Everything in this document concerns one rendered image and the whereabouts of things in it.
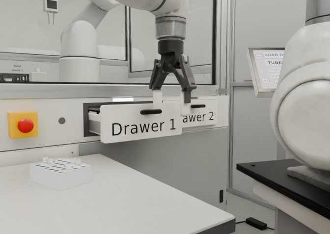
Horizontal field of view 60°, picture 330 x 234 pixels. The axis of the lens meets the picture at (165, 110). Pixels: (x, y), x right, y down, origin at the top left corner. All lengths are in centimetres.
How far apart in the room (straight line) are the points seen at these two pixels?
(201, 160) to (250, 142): 136
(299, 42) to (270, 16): 209
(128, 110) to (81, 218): 42
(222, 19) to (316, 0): 91
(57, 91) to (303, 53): 72
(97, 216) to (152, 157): 63
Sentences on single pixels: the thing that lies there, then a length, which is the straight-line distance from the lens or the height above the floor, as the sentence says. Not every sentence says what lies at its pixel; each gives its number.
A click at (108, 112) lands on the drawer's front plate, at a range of 84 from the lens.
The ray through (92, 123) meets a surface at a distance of 95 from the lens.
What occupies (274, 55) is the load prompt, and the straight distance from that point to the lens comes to 164.
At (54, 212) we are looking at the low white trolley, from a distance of 56.
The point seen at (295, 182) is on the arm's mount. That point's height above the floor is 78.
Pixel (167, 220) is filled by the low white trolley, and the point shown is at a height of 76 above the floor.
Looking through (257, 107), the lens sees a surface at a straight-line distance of 253.
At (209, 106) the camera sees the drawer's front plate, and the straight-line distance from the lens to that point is 126.
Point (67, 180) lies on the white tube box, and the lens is 67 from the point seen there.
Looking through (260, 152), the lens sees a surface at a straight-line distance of 256.
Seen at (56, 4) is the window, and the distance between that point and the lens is 100.
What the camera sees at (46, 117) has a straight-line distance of 94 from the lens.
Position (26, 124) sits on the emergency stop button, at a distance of 86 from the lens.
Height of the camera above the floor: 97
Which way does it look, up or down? 4 degrees down
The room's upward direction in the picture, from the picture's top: straight up
